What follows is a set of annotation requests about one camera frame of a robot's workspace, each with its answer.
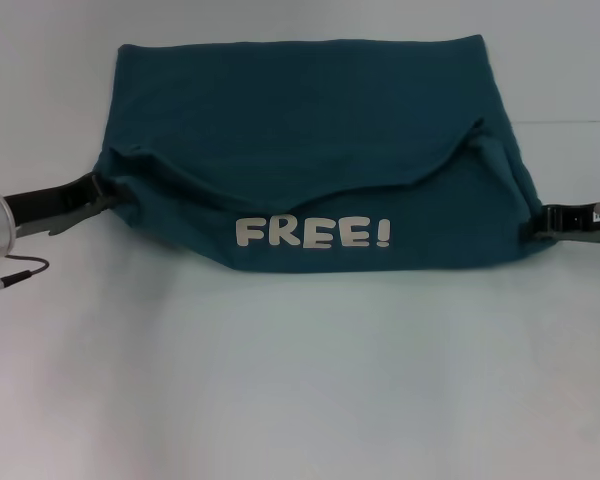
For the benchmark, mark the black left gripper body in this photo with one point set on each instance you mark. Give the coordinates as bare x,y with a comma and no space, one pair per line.
50,205

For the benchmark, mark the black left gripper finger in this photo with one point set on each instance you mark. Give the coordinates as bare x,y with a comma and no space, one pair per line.
101,186

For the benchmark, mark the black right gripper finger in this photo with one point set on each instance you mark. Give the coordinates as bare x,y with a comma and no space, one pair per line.
540,222

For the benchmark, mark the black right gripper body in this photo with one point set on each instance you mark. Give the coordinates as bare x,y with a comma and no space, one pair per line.
587,227

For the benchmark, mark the teal blue t-shirt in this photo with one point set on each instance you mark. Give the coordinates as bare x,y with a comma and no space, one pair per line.
305,150

